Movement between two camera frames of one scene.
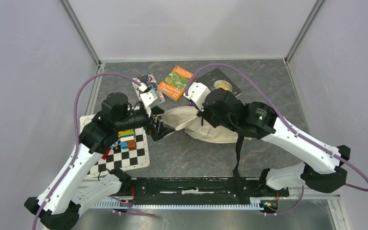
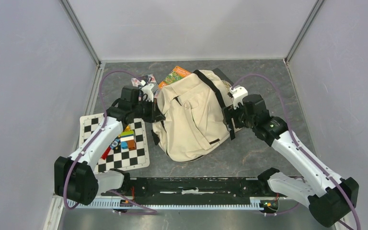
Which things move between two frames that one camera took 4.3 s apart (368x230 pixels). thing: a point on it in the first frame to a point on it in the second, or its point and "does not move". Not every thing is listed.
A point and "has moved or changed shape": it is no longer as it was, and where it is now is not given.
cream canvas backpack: (187, 118) has moved or changed shape
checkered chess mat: (122, 159) does not move
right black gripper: (204, 114) to (229, 113)
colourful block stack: (127, 139) does not move
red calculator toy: (105, 155) does not move
